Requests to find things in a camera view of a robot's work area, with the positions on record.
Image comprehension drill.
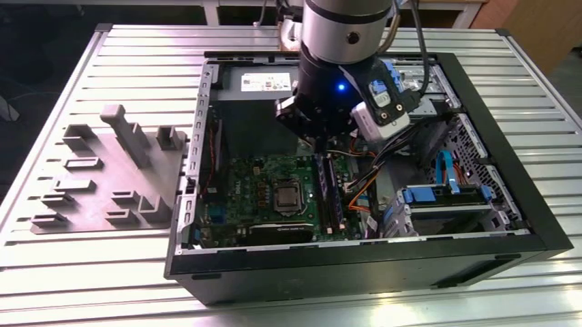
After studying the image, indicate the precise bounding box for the black graphics card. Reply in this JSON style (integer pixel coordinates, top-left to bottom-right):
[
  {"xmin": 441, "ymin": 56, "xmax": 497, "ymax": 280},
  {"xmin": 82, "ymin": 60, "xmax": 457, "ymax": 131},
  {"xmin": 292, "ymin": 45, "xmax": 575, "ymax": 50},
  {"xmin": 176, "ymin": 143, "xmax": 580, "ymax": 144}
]
[{"xmin": 246, "ymin": 223, "xmax": 314, "ymax": 245}]

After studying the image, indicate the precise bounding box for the grey power supply unit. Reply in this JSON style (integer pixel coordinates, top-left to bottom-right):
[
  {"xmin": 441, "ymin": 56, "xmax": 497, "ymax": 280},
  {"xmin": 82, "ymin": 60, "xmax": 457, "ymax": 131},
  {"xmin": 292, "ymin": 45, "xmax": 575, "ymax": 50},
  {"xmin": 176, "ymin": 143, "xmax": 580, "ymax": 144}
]
[{"xmin": 212, "ymin": 64, "xmax": 304, "ymax": 157}]

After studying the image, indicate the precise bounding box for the green motherboard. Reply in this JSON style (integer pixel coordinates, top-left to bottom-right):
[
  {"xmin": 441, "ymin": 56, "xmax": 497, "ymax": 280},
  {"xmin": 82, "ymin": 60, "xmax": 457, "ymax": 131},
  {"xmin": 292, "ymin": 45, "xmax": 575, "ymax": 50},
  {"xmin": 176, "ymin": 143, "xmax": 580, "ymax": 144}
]
[{"xmin": 198, "ymin": 153, "xmax": 364, "ymax": 246}]

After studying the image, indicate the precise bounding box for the metal CPU socket cover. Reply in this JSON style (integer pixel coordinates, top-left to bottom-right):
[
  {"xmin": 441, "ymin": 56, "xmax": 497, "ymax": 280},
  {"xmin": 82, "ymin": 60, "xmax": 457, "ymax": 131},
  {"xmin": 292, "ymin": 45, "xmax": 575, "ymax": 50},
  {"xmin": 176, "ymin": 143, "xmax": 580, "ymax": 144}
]
[{"xmin": 270, "ymin": 176, "xmax": 304, "ymax": 215}]

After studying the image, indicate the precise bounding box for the silver CPU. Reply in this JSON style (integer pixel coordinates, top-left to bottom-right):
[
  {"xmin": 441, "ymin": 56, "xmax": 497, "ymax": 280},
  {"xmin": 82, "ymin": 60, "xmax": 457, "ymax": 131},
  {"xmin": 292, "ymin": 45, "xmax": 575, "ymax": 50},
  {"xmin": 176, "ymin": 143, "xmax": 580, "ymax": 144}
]
[{"xmin": 274, "ymin": 185, "xmax": 300, "ymax": 208}]

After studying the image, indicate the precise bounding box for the metal optical drive cage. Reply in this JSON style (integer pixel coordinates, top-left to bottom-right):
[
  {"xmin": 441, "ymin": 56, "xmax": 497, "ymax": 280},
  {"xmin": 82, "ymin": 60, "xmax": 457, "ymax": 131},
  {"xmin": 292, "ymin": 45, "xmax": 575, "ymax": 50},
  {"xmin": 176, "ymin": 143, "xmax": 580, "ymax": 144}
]
[{"xmin": 356, "ymin": 57, "xmax": 460, "ymax": 144}]

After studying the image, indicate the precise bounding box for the white chair base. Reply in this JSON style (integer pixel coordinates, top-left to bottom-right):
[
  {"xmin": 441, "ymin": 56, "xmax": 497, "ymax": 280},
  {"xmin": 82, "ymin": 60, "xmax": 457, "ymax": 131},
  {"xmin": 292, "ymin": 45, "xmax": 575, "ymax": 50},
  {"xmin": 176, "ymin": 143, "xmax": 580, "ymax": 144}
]
[{"xmin": 0, "ymin": 97, "xmax": 19, "ymax": 122}]

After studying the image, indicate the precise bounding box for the orange wire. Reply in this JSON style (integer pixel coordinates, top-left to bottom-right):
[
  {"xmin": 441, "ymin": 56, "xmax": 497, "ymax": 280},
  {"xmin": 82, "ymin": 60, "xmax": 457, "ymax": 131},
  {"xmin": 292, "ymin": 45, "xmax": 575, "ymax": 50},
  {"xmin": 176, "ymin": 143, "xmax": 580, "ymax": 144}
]
[{"xmin": 347, "ymin": 173, "xmax": 380, "ymax": 214}]

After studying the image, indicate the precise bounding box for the blue flat data wire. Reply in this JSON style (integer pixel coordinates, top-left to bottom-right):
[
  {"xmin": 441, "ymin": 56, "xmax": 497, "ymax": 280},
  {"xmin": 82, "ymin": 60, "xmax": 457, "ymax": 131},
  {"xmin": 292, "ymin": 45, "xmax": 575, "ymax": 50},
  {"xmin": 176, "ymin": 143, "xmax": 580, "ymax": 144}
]
[{"xmin": 435, "ymin": 151, "xmax": 460, "ymax": 195}]

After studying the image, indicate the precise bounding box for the black wire bundle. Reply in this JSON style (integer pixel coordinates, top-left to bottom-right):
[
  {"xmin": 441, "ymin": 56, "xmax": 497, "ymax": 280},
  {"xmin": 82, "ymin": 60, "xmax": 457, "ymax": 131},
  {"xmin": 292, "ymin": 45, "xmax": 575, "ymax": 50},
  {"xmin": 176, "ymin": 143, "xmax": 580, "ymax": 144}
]
[{"xmin": 369, "ymin": 119, "xmax": 455, "ymax": 171}]

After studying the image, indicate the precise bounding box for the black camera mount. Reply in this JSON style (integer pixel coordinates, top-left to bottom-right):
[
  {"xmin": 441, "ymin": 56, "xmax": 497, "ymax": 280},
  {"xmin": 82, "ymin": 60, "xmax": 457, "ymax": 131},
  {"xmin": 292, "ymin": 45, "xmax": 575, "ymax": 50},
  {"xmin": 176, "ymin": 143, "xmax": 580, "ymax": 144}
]
[{"xmin": 340, "ymin": 61, "xmax": 405, "ymax": 120}]

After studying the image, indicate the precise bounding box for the blue plastic drive latch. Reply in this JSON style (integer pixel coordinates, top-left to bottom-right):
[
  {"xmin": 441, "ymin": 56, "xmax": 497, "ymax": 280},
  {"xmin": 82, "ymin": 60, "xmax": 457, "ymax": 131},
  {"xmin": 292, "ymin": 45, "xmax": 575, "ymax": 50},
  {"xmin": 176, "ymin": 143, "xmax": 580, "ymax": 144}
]
[{"xmin": 383, "ymin": 61, "xmax": 407, "ymax": 98}]

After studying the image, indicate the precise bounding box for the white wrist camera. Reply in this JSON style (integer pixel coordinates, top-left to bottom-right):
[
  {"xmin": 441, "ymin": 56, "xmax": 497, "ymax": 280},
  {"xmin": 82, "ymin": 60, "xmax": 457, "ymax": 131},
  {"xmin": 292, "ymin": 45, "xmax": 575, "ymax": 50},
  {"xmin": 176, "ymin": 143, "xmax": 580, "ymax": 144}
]
[{"xmin": 352, "ymin": 102, "xmax": 409, "ymax": 141}]

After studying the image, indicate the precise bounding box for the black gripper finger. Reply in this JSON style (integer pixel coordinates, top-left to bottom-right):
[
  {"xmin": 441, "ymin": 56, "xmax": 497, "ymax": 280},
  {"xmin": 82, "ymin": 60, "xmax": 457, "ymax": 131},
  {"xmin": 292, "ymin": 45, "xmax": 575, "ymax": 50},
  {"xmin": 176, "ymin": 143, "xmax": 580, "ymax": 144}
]
[
  {"xmin": 323, "ymin": 115, "xmax": 360, "ymax": 154},
  {"xmin": 274, "ymin": 95, "xmax": 327, "ymax": 154}
]

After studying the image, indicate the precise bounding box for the wooden cabinet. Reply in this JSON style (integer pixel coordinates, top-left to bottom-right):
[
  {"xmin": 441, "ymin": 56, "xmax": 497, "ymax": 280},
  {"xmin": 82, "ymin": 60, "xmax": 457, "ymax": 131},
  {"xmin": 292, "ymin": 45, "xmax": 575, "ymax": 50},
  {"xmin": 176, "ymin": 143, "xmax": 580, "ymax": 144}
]
[{"xmin": 469, "ymin": 0, "xmax": 582, "ymax": 74}]

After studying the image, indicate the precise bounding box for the metal disk bay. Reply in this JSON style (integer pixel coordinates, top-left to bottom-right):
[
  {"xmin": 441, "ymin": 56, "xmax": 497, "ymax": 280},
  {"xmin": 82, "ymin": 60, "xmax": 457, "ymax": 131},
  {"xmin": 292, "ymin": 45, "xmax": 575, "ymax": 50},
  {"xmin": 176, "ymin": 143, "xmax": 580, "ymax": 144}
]
[{"xmin": 380, "ymin": 185, "xmax": 519, "ymax": 238}]

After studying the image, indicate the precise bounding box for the black camera cable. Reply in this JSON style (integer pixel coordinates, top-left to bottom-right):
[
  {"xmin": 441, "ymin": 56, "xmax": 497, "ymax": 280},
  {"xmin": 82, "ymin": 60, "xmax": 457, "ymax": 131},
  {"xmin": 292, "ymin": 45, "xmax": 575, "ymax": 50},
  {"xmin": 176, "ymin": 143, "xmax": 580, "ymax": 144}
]
[{"xmin": 388, "ymin": 0, "xmax": 432, "ymax": 103}]

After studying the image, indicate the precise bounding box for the hard disk in blue carrier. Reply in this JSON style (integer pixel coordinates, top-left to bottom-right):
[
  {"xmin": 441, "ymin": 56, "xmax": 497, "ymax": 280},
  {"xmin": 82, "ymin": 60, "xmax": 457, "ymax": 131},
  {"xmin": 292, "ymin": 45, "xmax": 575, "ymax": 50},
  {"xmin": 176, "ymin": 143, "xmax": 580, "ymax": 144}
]
[{"xmin": 397, "ymin": 183, "xmax": 495, "ymax": 207}]

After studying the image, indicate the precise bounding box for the grey parts rack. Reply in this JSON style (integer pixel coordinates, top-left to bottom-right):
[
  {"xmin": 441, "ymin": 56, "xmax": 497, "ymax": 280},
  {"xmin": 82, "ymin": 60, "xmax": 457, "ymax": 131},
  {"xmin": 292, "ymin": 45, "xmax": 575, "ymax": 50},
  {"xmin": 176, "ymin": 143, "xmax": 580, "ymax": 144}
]
[{"xmin": 29, "ymin": 104, "xmax": 190, "ymax": 235}]

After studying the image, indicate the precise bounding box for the cable with silver plug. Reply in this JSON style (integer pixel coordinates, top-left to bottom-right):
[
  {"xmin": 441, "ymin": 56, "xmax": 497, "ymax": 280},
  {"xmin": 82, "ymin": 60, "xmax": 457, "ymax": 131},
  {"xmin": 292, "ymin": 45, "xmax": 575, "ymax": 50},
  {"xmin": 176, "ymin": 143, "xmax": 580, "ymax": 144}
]
[{"xmin": 252, "ymin": 0, "xmax": 274, "ymax": 27}]

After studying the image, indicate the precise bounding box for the black open PC case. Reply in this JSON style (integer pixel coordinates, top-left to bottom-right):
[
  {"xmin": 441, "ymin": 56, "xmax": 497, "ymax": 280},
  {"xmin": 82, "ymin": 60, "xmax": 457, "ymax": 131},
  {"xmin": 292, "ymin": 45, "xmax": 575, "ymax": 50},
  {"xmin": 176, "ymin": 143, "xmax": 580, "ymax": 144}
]
[{"xmin": 162, "ymin": 50, "xmax": 575, "ymax": 307}]

